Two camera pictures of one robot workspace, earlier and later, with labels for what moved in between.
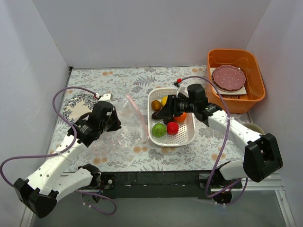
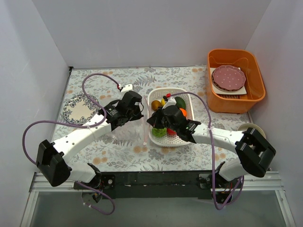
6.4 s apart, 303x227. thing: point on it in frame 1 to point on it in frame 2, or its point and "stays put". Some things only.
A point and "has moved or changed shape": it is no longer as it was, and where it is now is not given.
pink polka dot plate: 228,77 stays put
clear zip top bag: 134,132 has moved or changed shape
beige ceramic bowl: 254,127 stays put
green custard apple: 159,130 stays put
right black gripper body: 172,107 to 154,120
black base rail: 192,185 stays put
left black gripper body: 113,120 to 137,113
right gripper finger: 168,110 to 155,120
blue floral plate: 78,106 stays put
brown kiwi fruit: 156,105 stays put
